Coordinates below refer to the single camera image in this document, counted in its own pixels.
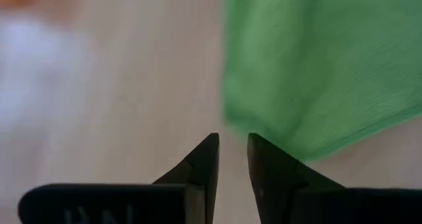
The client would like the green microfiber towel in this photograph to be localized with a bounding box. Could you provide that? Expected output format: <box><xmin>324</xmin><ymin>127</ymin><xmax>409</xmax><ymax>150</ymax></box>
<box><xmin>222</xmin><ymin>0</ymin><xmax>422</xmax><ymax>162</ymax></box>

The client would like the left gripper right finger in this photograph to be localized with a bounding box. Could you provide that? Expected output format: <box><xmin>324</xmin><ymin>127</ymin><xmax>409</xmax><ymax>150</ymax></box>
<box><xmin>247</xmin><ymin>132</ymin><xmax>422</xmax><ymax>224</ymax></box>

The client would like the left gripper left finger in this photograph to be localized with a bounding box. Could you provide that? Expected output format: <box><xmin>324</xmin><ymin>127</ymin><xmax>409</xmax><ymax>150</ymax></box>
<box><xmin>18</xmin><ymin>132</ymin><xmax>220</xmax><ymax>224</ymax></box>

